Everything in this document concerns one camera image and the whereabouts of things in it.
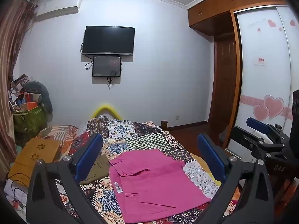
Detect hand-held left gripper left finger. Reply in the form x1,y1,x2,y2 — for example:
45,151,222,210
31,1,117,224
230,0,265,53
26,133,104,224

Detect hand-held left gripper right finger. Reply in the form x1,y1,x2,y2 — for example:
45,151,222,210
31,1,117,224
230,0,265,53
197,133,275,224

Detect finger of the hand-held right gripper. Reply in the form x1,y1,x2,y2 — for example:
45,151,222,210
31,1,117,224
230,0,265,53
246,117,290,143
230,126,286,162

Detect pink pants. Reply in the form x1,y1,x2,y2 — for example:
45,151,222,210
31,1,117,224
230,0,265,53
109,149,212,224

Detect olive green pants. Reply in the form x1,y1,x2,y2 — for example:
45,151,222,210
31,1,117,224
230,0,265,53
79,154,110,185

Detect orange striped cloth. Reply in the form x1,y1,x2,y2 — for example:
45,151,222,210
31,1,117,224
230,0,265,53
37,124,79,155

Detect yellow bed headboard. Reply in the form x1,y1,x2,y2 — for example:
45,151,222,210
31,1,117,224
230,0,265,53
92,104,122,120

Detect wooden wardrobe with white doors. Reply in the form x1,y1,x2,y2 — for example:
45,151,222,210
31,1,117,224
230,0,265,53
187,0,299,164

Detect brown wooden door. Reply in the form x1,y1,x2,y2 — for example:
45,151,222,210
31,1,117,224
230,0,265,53
207,34,239,136

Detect yellow wooden lap desk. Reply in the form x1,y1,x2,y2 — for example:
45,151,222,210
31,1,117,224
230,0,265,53
8,137,62,181

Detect patterned patchwork blanket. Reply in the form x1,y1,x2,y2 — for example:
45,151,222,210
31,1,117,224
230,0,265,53
55,115,241,224

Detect white cloth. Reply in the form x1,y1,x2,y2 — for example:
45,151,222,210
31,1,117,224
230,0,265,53
3,180,31,217

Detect pile of clutter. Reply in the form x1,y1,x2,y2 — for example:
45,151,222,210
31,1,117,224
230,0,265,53
8,74,42,113

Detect striped brown curtain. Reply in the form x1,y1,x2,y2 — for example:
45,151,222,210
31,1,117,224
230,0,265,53
0,0,38,168

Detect white air conditioner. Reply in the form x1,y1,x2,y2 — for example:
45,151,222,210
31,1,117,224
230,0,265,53
35,0,82,22

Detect black cables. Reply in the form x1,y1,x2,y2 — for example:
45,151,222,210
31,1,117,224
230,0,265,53
5,178,30,215

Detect small black wall monitor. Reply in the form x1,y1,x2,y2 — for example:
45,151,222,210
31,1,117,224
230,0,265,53
92,55,122,77

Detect black wall television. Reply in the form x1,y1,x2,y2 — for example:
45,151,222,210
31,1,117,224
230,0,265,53
83,26,135,56

